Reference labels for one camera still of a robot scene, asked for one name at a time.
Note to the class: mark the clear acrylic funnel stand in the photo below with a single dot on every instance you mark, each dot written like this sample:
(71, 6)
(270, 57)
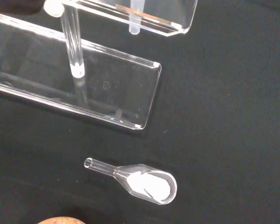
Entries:
(121, 93)

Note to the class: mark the glass weighing funnel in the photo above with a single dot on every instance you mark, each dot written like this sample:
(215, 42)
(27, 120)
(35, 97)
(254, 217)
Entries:
(149, 184)

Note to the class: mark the clear plastic funnel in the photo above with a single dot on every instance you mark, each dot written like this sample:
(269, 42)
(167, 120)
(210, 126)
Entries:
(134, 23)

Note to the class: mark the black cloth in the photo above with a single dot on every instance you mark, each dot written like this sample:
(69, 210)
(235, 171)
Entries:
(224, 116)

